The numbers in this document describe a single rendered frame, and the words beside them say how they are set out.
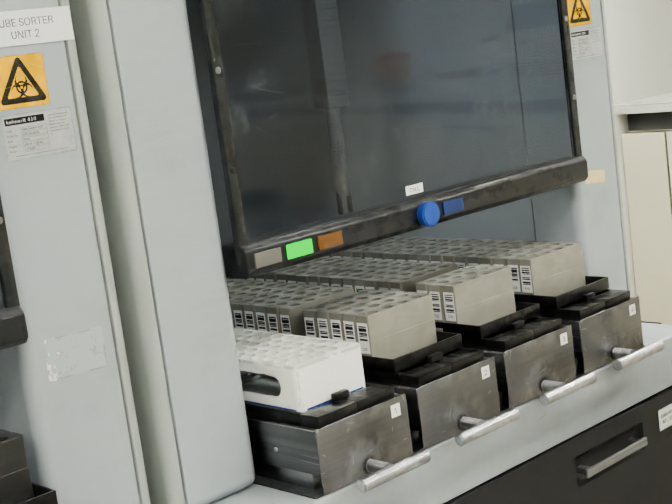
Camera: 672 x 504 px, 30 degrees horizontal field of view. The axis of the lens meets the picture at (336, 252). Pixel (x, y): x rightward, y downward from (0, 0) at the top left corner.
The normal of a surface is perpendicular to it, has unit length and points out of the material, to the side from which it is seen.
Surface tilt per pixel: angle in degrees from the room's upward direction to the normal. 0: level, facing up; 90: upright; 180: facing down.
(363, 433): 90
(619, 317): 90
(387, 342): 90
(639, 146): 90
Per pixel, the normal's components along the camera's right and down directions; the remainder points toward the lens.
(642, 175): -0.71, 0.21
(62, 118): 0.69, 0.04
